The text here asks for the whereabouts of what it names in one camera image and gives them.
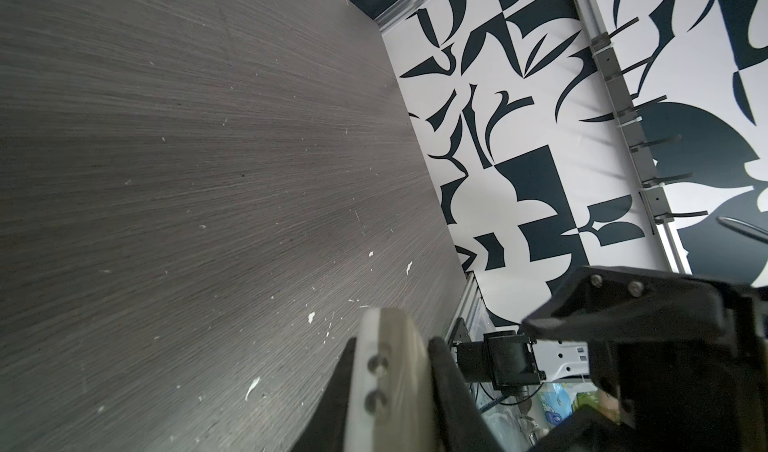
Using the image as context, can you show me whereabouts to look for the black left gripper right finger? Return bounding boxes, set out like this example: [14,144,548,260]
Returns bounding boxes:
[428,337,502,452]

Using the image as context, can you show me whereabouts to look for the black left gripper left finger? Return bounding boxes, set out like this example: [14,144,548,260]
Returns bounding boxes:
[292,338,356,452]

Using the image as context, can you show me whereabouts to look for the white remote control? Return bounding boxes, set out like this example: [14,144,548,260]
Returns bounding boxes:
[343,308,439,452]

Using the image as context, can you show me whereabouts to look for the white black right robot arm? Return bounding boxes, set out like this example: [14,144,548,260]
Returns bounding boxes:
[452,266,767,451]

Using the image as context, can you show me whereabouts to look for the aluminium cage frame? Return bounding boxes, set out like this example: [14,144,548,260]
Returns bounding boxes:
[380,0,670,327]

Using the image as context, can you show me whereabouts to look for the grey wall hook rail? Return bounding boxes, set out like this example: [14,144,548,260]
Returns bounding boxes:
[588,16,707,236]

